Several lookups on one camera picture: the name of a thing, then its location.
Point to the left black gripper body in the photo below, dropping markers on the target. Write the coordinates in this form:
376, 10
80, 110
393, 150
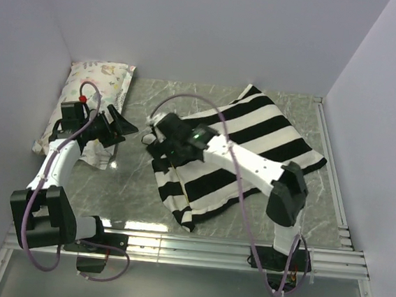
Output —
99, 129

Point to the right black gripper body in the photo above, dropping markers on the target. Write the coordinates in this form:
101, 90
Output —
171, 149

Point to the black white striped pillowcase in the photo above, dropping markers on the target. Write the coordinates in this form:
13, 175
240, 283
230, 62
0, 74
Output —
195, 191

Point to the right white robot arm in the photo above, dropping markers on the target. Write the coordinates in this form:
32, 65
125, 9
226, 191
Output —
283, 184

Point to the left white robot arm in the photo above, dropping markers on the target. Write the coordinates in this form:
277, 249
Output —
42, 214

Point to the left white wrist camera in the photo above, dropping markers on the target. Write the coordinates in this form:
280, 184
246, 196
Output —
82, 99

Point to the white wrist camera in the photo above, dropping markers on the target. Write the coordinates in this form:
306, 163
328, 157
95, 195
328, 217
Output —
82, 99
155, 119

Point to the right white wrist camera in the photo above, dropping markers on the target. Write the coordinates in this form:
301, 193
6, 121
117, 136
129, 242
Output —
155, 119

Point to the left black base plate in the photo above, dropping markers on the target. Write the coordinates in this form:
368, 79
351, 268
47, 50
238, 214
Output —
109, 244

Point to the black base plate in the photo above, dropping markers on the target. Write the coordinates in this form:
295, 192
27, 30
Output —
109, 244
276, 261

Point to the aluminium mounting rail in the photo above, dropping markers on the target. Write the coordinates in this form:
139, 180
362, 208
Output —
163, 265

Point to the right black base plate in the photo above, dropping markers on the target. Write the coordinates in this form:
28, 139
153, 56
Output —
276, 261

